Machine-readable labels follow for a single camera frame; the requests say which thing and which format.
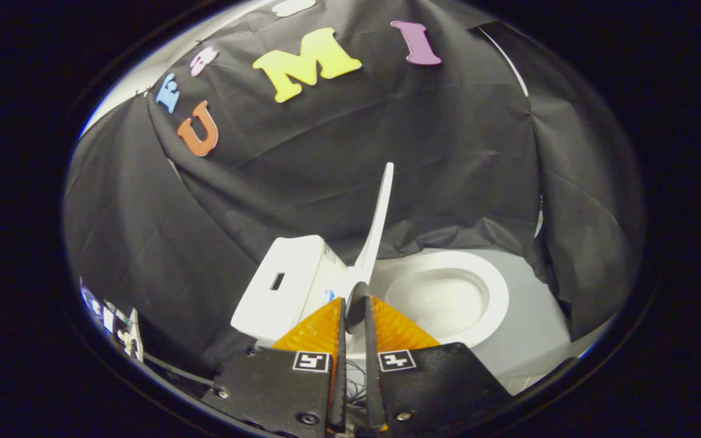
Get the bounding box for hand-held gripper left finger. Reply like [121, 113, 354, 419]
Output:
[201, 297, 347, 438]

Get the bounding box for tangle of black cables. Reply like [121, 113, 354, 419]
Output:
[346, 359, 368, 407]

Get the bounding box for black backdrop cloth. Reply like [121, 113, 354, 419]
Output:
[63, 0, 646, 378]

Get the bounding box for black round lid handle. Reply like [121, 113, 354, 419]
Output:
[344, 281, 371, 326]

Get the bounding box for white toilet bowl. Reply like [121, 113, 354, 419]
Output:
[347, 251, 511, 360]

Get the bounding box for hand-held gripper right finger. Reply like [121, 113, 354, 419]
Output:
[363, 296, 514, 436]

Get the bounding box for white toilet lid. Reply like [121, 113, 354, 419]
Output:
[350, 162, 395, 293]

